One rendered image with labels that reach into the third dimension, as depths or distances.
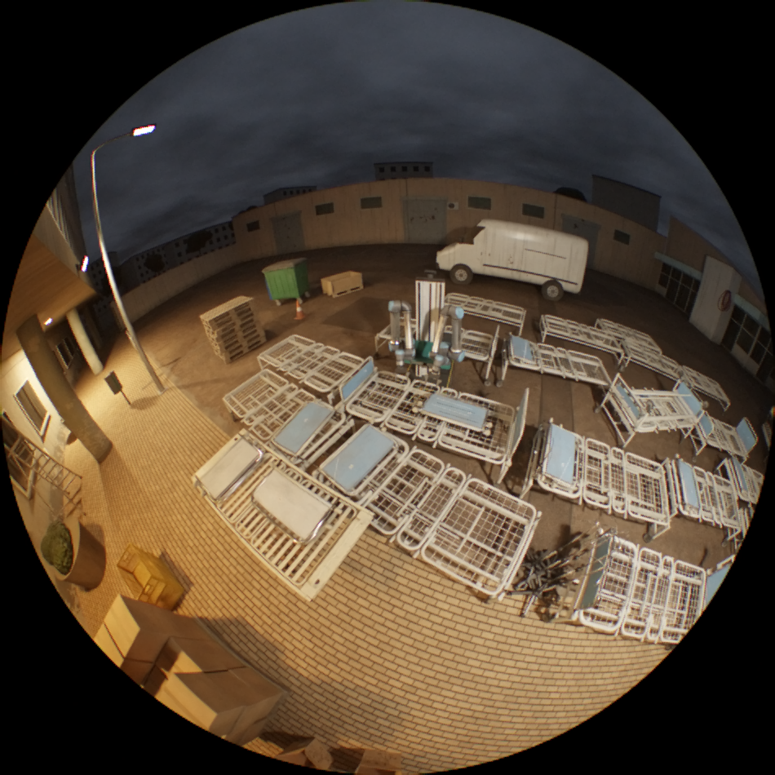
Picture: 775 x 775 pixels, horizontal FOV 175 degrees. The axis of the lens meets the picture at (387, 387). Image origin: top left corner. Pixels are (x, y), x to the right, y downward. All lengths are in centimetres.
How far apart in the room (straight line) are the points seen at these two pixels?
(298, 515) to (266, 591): 107
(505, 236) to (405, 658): 983
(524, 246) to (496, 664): 967
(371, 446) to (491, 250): 794
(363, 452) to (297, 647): 210
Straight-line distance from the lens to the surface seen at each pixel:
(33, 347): 620
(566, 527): 319
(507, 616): 273
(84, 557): 468
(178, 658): 254
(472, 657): 268
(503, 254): 926
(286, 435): 288
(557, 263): 955
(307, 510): 218
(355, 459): 245
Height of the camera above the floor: 256
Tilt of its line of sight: 39 degrees down
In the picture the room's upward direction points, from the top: 4 degrees counter-clockwise
